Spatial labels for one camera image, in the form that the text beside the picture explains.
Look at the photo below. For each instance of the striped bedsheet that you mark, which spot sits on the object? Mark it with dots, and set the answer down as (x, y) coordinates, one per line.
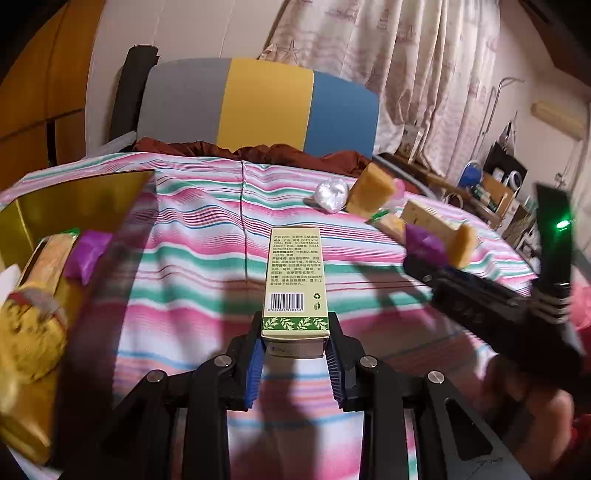
(184, 277)

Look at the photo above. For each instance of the metal clothes rack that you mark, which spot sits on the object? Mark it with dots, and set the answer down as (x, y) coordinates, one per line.
(496, 97)

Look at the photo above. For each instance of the grey bed frame rail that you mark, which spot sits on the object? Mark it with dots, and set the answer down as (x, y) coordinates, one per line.
(406, 173)
(113, 145)

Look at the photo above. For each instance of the green edged snack packet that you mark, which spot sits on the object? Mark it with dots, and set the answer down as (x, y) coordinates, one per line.
(391, 226)

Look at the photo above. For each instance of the gold tin box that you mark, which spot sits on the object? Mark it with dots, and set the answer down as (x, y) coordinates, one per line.
(69, 198)

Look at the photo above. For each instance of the person's right hand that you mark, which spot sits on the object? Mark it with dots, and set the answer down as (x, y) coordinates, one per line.
(535, 415)

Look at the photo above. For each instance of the cream carton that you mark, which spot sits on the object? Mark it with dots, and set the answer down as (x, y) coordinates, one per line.
(429, 219)

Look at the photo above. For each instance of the green leaf print carton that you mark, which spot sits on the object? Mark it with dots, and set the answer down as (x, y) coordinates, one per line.
(293, 277)

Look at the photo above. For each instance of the white paper sheet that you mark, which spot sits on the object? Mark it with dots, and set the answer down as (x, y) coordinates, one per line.
(8, 281)

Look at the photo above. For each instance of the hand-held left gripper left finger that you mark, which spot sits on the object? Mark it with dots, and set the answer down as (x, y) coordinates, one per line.
(254, 374)

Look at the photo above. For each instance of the yellow sponge block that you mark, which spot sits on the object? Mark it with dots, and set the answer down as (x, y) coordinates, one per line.
(27, 337)
(369, 189)

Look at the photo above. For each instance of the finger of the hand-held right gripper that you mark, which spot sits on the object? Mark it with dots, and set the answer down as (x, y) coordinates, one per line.
(425, 273)

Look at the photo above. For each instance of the black bag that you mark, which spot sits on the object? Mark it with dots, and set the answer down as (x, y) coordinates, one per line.
(503, 161)

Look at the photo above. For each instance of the clear plastic bag wad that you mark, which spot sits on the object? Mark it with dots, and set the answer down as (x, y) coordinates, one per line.
(330, 196)

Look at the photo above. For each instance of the cream wall air conditioner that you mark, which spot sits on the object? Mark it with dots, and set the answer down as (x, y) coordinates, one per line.
(556, 119)

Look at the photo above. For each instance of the grey yellow blue headboard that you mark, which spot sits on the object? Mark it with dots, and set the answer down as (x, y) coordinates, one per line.
(268, 101)

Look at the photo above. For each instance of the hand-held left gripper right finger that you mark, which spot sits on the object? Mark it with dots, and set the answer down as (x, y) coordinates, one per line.
(336, 369)

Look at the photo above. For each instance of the tan sponge piece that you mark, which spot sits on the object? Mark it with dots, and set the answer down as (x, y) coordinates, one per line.
(464, 247)

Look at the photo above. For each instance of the cardboard box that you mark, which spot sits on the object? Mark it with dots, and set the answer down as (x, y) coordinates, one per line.
(496, 194)

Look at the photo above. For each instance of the black rolled mat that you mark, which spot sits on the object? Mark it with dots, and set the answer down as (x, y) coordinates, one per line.
(131, 92)

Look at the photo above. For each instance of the wooden wardrobe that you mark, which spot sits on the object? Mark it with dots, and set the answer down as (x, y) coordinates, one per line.
(46, 92)

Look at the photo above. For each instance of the person's red clothing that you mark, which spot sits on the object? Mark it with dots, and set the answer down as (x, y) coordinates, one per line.
(582, 304)

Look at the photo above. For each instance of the patterned beige curtain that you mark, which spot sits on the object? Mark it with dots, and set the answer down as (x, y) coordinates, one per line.
(415, 55)

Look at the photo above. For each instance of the brown blanket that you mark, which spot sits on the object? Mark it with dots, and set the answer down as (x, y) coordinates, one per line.
(286, 154)

